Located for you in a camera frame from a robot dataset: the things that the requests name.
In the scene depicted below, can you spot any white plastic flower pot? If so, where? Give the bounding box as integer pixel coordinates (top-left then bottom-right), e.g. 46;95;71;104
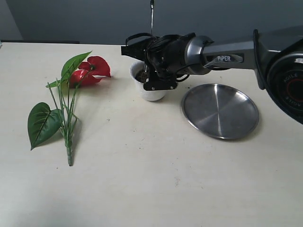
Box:
129;61;167;102

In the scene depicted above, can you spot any dark brown potting soil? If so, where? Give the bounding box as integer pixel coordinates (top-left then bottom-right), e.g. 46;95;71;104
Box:
134;70;148;84

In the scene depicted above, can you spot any artificial red anthurium plant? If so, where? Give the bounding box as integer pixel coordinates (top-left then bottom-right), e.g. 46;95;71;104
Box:
27;52;111;166

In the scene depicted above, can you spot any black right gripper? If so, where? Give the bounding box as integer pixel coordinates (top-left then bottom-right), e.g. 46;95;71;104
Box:
121;34;192;91

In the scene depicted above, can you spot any stainless steel spork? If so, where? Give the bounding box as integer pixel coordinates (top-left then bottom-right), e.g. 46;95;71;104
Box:
143;0;156;74

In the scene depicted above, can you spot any round stainless steel plate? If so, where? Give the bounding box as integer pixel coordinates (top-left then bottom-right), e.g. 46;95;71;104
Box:
181;84;260;140

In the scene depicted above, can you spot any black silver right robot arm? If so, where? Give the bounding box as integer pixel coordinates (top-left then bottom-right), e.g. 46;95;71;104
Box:
121;26;303;122

